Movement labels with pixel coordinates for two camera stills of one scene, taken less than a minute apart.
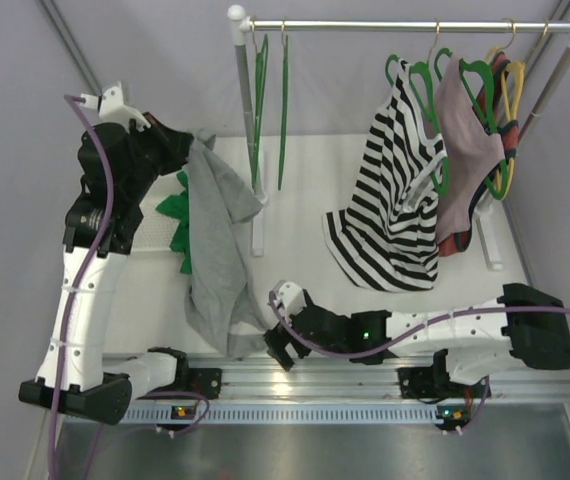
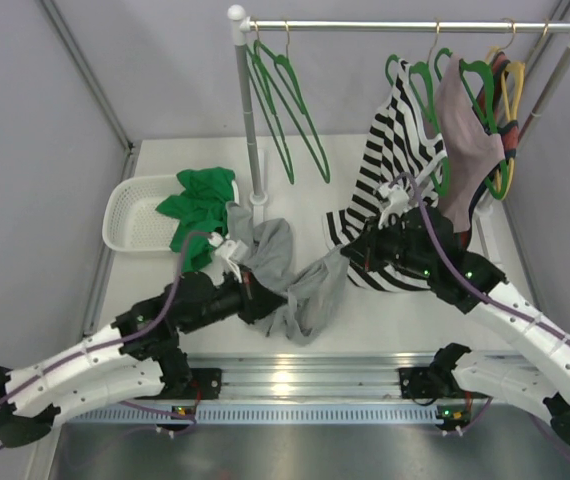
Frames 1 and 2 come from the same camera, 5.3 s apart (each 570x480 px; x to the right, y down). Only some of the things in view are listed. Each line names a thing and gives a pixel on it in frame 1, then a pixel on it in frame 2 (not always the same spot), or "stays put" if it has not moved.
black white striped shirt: [387, 238] stays put
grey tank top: [215, 198] to [312, 290]
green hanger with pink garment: [490, 125] stays put
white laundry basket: [153, 236] stays put
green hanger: [283, 122] to [291, 86]
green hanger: [260, 76] to [269, 104]
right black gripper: [285, 345] to [360, 251]
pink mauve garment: [471, 145] stays put
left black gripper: [166, 148] to [258, 302]
